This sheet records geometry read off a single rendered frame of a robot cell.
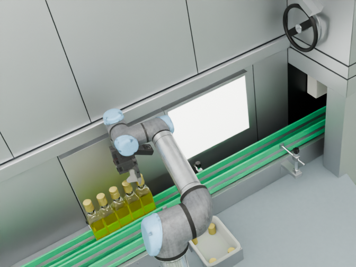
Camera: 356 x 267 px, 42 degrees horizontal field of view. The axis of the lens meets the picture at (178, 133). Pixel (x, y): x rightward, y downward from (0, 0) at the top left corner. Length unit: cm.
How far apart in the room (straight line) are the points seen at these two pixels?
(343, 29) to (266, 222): 91
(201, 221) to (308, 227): 88
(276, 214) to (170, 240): 93
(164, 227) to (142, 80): 71
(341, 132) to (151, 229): 113
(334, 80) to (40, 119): 121
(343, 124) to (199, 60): 70
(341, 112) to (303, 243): 60
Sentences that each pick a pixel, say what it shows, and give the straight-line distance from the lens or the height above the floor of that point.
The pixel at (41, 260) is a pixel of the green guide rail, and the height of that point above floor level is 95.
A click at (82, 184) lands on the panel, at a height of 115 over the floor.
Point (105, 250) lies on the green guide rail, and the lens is 204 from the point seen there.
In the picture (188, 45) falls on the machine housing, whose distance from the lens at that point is 190.
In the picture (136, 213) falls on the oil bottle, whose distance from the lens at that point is 201.
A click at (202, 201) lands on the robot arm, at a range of 142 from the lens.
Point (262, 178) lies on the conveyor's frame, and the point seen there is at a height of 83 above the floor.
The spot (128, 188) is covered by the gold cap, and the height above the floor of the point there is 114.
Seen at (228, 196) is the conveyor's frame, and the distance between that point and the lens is 220.
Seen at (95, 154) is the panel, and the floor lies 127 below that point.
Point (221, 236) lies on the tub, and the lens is 214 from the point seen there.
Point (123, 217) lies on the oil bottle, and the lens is 199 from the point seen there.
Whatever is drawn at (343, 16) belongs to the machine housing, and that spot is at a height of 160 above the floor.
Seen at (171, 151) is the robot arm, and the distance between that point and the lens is 155.
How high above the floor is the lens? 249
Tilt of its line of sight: 40 degrees down
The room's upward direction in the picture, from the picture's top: 12 degrees counter-clockwise
